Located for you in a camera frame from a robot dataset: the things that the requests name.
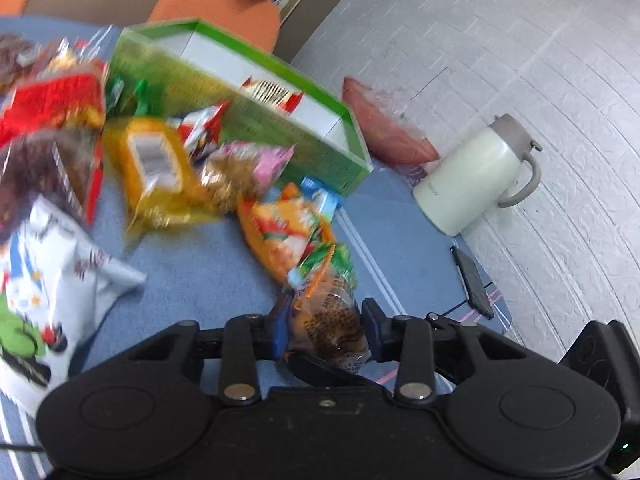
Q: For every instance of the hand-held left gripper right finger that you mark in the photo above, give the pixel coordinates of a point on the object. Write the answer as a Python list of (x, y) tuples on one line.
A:
[(374, 332)]

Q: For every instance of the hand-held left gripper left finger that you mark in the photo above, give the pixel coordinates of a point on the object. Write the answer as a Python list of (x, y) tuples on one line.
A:
[(280, 332)]

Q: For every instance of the bread packet with green top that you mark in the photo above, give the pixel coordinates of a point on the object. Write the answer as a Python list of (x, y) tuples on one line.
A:
[(325, 317)]

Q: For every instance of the green cardboard box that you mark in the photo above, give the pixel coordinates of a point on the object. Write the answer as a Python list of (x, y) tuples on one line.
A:
[(310, 155)]

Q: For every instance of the yellow snack packet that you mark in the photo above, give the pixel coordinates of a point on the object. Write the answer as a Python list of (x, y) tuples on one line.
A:
[(150, 160)]

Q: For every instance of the orange snack packet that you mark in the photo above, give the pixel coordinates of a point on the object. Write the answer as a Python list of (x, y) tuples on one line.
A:
[(275, 232)]

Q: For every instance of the blue tablecloth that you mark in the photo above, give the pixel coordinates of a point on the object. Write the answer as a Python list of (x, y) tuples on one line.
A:
[(200, 270)]

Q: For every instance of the black smartphone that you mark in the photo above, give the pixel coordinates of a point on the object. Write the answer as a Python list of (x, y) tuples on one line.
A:
[(474, 282)]

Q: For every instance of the small blue snack packet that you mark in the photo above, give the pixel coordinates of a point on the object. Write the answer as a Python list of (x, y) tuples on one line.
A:
[(326, 201)]

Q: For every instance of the pink snack packet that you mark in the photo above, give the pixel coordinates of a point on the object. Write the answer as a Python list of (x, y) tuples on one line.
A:
[(235, 170)]

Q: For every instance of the cream thermos jug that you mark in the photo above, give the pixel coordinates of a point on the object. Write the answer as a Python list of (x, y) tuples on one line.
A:
[(467, 180)]

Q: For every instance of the pink plastic bag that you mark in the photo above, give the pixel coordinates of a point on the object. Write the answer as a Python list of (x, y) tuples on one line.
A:
[(385, 130)]

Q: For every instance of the small red white snack packet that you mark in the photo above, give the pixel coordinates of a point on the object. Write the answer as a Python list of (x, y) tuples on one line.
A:
[(202, 130)]

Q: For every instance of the white printed snack packet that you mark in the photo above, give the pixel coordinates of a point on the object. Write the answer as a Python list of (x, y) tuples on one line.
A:
[(55, 270)]

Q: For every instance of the green candy wrapper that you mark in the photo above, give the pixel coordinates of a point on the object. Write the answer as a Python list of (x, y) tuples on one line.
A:
[(141, 95)]

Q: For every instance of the brown and red snack packet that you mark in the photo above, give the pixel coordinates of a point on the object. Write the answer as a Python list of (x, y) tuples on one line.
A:
[(35, 170)]

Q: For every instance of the clear plastic snack packet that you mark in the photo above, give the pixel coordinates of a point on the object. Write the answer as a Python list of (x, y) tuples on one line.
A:
[(80, 52)]

